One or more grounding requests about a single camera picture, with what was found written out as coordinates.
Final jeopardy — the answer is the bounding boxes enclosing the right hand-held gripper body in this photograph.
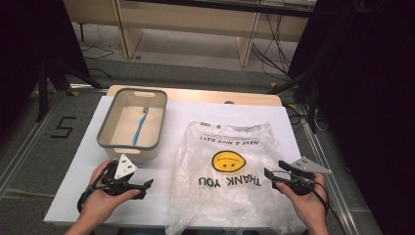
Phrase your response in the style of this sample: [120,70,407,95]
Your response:
[279,157,333,197]

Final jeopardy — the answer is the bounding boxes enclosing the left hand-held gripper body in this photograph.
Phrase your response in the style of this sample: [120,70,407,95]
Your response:
[101,154,145,198]

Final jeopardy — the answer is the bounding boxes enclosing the beige bin with grey rim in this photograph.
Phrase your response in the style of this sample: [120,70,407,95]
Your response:
[96,87,168,162]

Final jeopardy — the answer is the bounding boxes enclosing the blue toothbrush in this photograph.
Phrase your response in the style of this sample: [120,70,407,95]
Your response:
[131,107,150,147]

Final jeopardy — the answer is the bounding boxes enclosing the clear smiley face plastic bag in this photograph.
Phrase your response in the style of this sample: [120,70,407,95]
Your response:
[165,120,306,235]

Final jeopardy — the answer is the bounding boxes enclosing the person's right hand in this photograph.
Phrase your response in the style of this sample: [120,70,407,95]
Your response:
[276,173,329,230]

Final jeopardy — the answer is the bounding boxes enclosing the person's left hand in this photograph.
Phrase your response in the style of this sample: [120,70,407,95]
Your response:
[78,159,142,227]

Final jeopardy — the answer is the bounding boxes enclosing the white board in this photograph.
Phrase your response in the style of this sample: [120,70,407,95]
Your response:
[43,95,327,229]

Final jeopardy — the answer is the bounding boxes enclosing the black tripod stand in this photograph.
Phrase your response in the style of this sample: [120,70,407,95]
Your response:
[35,58,103,122]
[269,28,327,133]

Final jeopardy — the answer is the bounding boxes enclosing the black curtain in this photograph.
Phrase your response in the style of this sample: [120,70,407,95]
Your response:
[287,0,415,235]
[0,0,91,140]

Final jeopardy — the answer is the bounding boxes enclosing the light wooden desk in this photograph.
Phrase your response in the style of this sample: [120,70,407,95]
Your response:
[63,0,316,69]

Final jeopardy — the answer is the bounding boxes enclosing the metal floor rail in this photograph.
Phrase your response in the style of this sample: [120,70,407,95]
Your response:
[301,104,362,235]
[0,93,71,201]

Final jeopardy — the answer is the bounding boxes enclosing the right hand-held gripper black cable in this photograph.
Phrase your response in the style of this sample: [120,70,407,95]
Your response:
[270,169,347,235]

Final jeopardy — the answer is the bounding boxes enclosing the hand-held gripper black cable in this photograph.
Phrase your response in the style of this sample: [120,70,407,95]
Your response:
[270,169,347,235]
[76,160,115,213]

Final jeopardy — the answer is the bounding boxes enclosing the tangled black cables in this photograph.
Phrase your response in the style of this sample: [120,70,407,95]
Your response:
[283,102,329,133]

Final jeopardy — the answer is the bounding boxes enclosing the left hand-held gripper black cable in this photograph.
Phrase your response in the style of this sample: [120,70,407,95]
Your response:
[76,160,115,213]

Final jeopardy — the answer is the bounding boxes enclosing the black floor cable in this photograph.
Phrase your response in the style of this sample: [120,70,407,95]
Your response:
[87,67,114,79]
[79,44,115,61]

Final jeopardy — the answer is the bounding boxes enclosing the black cable bundle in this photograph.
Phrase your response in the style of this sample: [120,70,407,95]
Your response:
[250,13,294,82]

